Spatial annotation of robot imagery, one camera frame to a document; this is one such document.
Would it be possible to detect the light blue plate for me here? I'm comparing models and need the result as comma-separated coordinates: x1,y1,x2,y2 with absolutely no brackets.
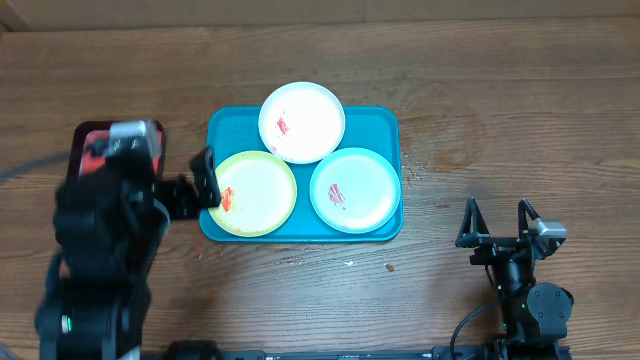
309,147,401,234

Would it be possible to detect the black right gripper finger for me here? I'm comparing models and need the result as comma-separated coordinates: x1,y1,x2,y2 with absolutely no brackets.
457,197,490,240
517,199,539,237

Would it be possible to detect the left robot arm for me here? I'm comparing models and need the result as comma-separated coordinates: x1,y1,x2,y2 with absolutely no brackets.
35,147,221,359

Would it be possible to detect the yellow plate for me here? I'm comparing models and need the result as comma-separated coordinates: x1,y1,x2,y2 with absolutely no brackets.
209,150,297,237

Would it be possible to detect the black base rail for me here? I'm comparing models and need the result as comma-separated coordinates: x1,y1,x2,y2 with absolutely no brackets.
130,341,573,360

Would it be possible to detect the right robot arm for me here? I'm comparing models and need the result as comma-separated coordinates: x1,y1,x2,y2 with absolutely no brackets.
449,198,574,360

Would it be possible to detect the white plate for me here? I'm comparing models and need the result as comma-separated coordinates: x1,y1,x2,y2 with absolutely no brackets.
258,82,346,164

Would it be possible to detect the red and black tray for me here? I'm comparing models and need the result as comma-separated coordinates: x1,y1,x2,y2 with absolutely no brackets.
66,120,166,178

